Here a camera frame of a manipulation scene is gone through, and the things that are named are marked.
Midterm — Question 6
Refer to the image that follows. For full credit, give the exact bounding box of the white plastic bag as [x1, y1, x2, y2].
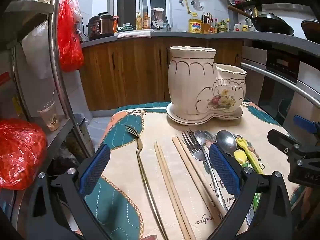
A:
[21, 19, 52, 80]

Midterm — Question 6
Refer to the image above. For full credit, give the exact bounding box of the yellow cooking oil bottle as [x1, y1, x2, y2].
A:
[188, 18, 203, 34]

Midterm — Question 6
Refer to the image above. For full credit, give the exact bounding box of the silver fork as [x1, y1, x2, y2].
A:
[181, 129, 228, 213]

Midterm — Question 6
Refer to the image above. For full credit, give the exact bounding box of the built-in steel oven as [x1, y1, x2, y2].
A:
[241, 42, 320, 140]

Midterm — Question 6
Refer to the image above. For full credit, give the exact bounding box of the copper electric pressure cooker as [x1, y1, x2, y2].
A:
[86, 12, 117, 41]

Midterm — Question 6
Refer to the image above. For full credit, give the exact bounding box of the hanging red plastic bag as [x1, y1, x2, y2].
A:
[57, 0, 85, 73]

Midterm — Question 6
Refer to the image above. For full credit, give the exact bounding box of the cream floral ceramic utensil holder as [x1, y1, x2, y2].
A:
[166, 46, 247, 126]

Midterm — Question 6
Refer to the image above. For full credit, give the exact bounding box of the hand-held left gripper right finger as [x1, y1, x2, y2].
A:
[205, 144, 293, 240]

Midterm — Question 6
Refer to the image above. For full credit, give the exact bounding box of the wooden base cabinet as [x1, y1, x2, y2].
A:
[80, 37, 244, 112]

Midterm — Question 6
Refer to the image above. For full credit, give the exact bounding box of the kitchen faucet with cloth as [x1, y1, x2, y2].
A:
[151, 7, 172, 32]

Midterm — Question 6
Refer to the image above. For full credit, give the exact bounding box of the metal shelf rack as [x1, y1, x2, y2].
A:
[0, 0, 97, 240]

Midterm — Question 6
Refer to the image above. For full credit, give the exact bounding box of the printed teal beige placemat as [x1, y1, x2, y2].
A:
[85, 101, 300, 240]

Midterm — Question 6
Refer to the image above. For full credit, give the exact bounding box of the group of sauce bottles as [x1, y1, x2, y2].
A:
[209, 18, 233, 33]

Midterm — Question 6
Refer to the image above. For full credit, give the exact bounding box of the white dish cloth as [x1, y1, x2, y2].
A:
[117, 29, 152, 39]

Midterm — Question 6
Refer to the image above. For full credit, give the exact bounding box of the orange liquid bottle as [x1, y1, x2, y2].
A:
[142, 12, 151, 30]

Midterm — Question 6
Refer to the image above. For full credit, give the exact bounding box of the black wok with wooden handle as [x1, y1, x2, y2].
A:
[227, 4, 295, 36]

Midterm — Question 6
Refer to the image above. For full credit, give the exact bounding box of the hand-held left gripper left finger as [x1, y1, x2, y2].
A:
[26, 144, 112, 240]

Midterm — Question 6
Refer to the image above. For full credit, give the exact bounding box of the clear plastic cup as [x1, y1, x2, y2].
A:
[37, 101, 61, 132]

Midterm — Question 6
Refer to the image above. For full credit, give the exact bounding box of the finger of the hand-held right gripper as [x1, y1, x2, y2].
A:
[267, 129, 320, 157]
[293, 115, 320, 134]

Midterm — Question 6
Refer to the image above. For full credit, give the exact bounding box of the crumpled red plastic bag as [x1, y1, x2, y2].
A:
[0, 118, 48, 191]

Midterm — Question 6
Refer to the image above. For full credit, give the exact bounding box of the wooden knife block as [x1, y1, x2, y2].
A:
[201, 12, 213, 34]

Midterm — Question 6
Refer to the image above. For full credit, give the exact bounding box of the gold fork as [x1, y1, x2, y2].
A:
[124, 125, 168, 240]

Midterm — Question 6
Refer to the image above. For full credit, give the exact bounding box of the sliding window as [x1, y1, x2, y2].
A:
[107, 0, 173, 29]

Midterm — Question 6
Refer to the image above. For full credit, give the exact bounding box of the grey kitchen countertop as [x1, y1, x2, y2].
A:
[80, 29, 320, 54]

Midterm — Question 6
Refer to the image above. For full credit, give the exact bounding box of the wall spice rack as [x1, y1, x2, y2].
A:
[226, 0, 263, 12]

